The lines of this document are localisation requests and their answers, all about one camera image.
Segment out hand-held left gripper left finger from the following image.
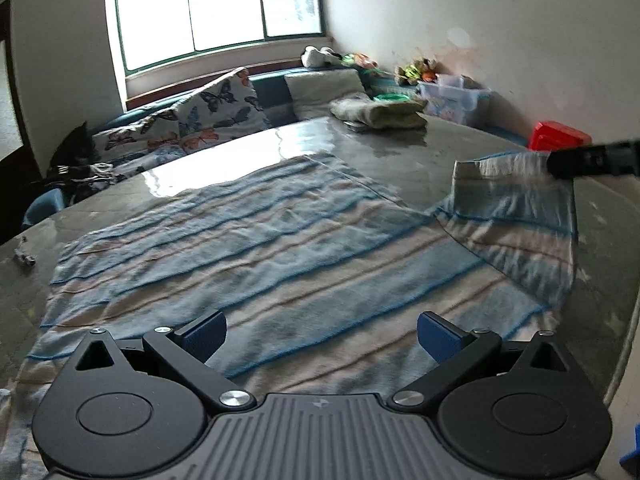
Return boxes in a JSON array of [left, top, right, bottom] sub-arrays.
[[75, 310, 256, 413]]

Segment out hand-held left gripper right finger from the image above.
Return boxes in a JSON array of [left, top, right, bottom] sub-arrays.
[[387, 311, 572, 413]]

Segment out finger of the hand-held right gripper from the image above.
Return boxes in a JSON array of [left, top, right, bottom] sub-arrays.
[[546, 141, 640, 179]]

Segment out blue beige striped towel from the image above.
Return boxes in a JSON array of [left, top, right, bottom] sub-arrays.
[[0, 150, 581, 463]]

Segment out folded beige green towel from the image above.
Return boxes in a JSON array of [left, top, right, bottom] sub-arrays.
[[329, 95, 430, 134]]

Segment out red plastic stool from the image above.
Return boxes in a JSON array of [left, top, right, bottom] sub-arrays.
[[528, 121, 593, 154]]

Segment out clear plastic storage box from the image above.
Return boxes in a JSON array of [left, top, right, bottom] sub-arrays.
[[417, 74, 493, 127]]

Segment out brown green plush toys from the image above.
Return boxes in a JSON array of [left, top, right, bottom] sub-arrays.
[[394, 58, 440, 86]]

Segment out small metal object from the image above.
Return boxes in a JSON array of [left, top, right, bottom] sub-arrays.
[[12, 237, 39, 267]]

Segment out pile of dark clothes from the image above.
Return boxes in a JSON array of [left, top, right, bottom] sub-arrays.
[[32, 160, 132, 197]]

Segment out blue chair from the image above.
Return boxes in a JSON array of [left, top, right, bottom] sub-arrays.
[[22, 187, 69, 232]]

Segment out small butterfly print pillow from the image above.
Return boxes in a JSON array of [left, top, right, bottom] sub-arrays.
[[92, 110, 187, 162]]

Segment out blue plastic object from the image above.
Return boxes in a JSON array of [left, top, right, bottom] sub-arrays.
[[619, 425, 640, 467]]

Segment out black bag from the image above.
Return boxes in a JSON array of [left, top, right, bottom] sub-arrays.
[[50, 121, 98, 171]]

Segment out large butterfly print pillow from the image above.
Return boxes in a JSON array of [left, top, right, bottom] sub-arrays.
[[165, 67, 273, 155]]

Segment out blue corner sofa bench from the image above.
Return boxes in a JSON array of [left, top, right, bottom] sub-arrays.
[[92, 66, 528, 147]]

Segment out green orange toys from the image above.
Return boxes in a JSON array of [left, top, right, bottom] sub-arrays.
[[342, 52, 381, 74]]

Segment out white grey cushion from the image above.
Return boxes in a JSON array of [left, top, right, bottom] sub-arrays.
[[284, 69, 372, 121]]

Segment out white plush toy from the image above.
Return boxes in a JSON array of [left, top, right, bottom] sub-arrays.
[[301, 46, 346, 68]]

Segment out green framed window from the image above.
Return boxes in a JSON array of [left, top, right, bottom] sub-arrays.
[[105, 0, 329, 77]]

